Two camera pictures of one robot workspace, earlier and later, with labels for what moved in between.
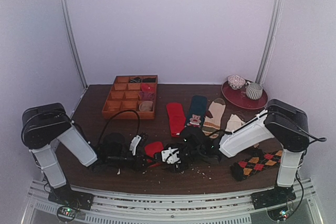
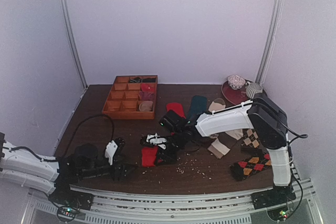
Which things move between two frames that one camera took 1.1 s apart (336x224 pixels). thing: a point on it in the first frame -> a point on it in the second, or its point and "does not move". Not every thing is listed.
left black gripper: [138, 164] -> [118, 173]
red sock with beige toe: [151, 148] does not move
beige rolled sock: [146, 106] does not move
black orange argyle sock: [241, 170] does not move
